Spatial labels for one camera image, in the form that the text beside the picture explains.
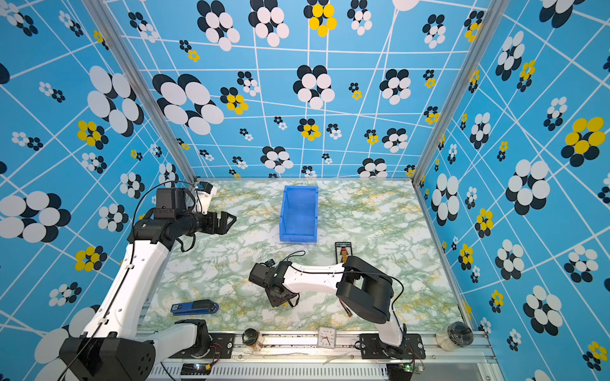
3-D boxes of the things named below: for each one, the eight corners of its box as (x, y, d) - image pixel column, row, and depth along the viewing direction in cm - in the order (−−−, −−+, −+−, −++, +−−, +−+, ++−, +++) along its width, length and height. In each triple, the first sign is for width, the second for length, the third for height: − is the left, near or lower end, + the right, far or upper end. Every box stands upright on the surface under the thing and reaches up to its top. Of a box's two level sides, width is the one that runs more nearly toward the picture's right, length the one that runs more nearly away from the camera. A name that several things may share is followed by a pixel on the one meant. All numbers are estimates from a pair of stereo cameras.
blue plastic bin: (281, 245, 99) (278, 232, 91) (285, 200, 114) (283, 185, 106) (319, 245, 99) (319, 232, 90) (318, 200, 114) (318, 185, 106)
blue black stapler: (174, 315, 81) (168, 312, 78) (177, 304, 84) (171, 300, 80) (218, 312, 82) (213, 309, 79) (220, 301, 84) (216, 297, 81)
